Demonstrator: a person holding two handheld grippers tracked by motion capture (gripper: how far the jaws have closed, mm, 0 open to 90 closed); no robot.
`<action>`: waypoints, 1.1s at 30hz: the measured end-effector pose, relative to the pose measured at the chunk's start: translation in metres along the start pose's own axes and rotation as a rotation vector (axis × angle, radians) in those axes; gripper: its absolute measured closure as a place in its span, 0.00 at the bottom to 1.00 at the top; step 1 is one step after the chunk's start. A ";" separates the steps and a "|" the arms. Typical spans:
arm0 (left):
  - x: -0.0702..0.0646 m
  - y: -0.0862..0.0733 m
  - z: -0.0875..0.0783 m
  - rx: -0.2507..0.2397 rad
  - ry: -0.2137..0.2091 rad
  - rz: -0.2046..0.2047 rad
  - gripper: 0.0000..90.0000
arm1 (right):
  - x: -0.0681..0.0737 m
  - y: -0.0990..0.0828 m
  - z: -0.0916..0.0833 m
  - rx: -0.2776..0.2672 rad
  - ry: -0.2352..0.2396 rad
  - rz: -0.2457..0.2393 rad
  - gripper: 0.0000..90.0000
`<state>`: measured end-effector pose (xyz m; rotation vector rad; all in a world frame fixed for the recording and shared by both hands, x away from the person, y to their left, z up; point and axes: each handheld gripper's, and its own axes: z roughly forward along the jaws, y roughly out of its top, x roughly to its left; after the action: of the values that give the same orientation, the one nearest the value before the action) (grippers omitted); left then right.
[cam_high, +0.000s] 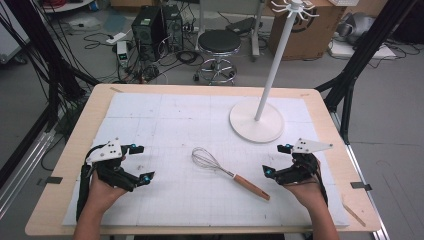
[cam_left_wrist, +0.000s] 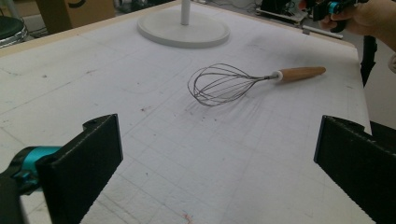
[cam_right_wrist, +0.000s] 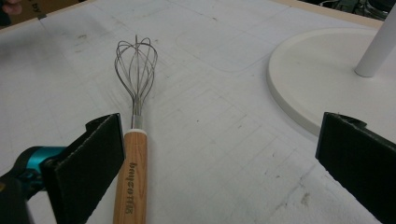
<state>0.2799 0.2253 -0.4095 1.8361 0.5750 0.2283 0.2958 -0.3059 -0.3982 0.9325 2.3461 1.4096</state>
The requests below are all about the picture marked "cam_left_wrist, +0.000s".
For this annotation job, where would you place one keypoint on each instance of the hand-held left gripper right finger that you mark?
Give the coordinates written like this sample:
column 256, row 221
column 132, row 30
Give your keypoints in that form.
column 358, row 161

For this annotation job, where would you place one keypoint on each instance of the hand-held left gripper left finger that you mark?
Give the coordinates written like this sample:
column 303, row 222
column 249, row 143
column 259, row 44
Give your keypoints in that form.
column 82, row 165

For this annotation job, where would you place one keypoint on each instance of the white metal bar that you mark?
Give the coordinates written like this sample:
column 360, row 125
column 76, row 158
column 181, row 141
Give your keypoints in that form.
column 322, row 32

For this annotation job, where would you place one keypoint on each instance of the dark equipment on board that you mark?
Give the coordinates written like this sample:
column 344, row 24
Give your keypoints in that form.
column 281, row 9

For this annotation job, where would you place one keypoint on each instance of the black stand leg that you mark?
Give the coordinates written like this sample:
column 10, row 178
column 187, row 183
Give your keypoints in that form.
column 369, row 59

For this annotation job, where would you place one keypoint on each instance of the white round lamp stand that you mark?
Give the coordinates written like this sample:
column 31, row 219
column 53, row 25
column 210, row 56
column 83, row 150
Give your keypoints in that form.
column 183, row 28

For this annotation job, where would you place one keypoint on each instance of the brown cardboard box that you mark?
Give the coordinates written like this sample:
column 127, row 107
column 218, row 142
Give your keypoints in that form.
column 74, row 12

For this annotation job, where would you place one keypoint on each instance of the round black stool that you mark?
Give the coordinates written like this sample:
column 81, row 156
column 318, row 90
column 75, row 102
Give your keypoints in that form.
column 11, row 29

